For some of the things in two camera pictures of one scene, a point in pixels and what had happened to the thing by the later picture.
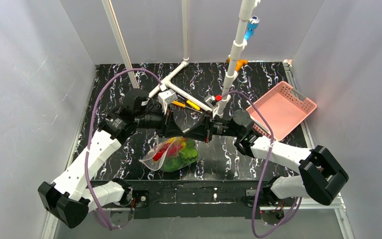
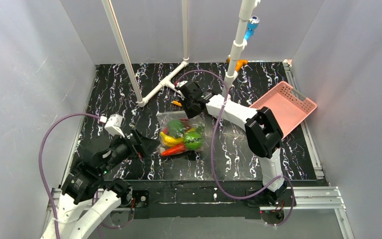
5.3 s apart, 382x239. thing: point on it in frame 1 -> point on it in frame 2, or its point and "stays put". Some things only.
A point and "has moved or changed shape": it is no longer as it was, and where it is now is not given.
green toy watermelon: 189,155 has moved or changed shape
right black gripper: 207,128 -> 190,100
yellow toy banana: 182,140 has moved or changed shape
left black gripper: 166,124 -> 138,143
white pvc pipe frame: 239,45 stays put
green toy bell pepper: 173,164 has moved or changed shape
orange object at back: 239,63 stays put
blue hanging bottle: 252,25 stays put
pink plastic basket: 284,110 stays put
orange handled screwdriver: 183,105 stays put
